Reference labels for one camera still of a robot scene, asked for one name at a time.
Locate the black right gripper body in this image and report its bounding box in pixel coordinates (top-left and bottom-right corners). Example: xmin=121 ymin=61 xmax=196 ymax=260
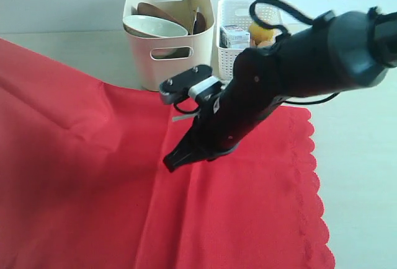
xmin=182 ymin=86 xmax=280 ymax=163

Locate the brown egg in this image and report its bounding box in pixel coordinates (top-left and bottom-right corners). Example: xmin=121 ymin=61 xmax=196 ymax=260
xmin=256 ymin=40 xmax=274 ymax=48

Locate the yellow lemon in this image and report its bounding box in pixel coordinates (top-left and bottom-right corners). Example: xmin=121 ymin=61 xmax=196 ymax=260
xmin=248 ymin=22 xmax=274 ymax=45

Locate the white blue milk carton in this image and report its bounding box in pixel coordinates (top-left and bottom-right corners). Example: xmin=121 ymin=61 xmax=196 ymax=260
xmin=220 ymin=25 xmax=251 ymax=50

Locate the brown wooden spoon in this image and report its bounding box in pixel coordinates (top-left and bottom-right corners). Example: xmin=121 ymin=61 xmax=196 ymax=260
xmin=192 ymin=11 xmax=207 ymax=35

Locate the red table cloth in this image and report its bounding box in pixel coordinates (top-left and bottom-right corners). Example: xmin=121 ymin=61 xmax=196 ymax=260
xmin=1 ymin=40 xmax=335 ymax=268

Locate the pale green ceramic bowl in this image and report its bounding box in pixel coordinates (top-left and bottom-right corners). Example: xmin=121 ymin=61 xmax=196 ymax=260
xmin=122 ymin=14 xmax=189 ymax=38

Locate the brown wooden plate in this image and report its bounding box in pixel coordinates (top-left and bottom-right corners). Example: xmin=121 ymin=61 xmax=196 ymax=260
xmin=137 ymin=2 xmax=182 ymax=25

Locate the wooden chopstick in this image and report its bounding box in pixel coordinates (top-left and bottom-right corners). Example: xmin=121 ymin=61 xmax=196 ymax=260
xmin=187 ymin=0 xmax=195 ymax=35

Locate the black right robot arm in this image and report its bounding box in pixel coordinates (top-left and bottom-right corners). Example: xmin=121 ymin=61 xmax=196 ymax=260
xmin=159 ymin=8 xmax=396 ymax=171

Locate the white perforated plastic basket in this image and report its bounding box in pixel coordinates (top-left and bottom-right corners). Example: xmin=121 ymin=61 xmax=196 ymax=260
xmin=216 ymin=0 xmax=279 ymax=81

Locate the cream plastic bin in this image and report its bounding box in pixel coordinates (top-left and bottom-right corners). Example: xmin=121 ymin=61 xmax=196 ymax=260
xmin=122 ymin=0 xmax=215 ymax=90

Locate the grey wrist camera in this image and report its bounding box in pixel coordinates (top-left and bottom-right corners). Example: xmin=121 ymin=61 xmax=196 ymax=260
xmin=159 ymin=64 xmax=224 ymax=105

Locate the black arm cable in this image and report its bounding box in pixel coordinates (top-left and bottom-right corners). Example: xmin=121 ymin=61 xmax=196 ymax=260
xmin=248 ymin=0 xmax=342 ymax=105

